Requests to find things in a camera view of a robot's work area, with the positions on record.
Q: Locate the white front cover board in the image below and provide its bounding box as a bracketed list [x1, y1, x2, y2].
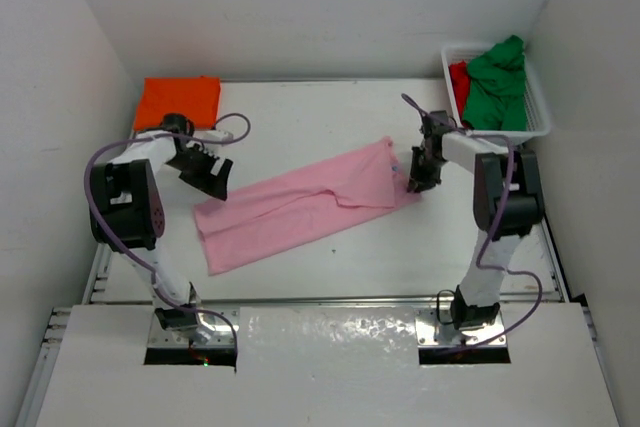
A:
[38, 304, 617, 426]

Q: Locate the green t shirt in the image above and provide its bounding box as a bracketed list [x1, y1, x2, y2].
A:
[462, 35, 527, 131]

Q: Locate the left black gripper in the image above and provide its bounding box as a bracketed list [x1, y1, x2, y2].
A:
[166, 146, 231, 202]

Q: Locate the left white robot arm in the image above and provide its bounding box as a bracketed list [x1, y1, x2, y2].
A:
[84, 113, 235, 347]

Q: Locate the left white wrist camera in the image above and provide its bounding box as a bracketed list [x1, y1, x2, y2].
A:
[197, 130, 234, 144]

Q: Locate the white plastic laundry basket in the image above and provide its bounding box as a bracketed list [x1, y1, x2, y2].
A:
[441, 35, 551, 144]

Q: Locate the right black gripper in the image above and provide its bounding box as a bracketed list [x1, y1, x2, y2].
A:
[410, 145, 448, 193]

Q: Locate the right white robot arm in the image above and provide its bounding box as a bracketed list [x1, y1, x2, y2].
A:
[407, 109, 545, 349]

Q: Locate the purple cable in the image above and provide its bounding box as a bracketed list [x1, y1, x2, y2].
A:
[400, 92, 544, 351]
[83, 112, 251, 348]

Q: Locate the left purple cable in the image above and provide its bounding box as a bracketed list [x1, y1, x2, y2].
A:
[83, 112, 251, 348]

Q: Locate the orange t shirt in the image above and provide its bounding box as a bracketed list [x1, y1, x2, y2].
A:
[133, 76, 221, 131]

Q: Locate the metal base plate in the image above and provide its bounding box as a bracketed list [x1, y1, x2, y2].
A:
[147, 305, 240, 349]
[414, 304, 507, 349]

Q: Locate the pink t shirt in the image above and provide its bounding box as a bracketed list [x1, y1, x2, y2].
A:
[194, 137, 421, 276]

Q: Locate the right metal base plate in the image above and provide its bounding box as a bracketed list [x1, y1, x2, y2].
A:
[414, 304, 507, 349]

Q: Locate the red t shirt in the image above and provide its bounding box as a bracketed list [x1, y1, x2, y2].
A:
[449, 61, 471, 119]

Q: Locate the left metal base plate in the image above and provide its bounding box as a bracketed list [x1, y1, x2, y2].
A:
[147, 305, 240, 349]

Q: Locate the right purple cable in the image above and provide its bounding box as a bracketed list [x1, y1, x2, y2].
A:
[400, 92, 544, 351]

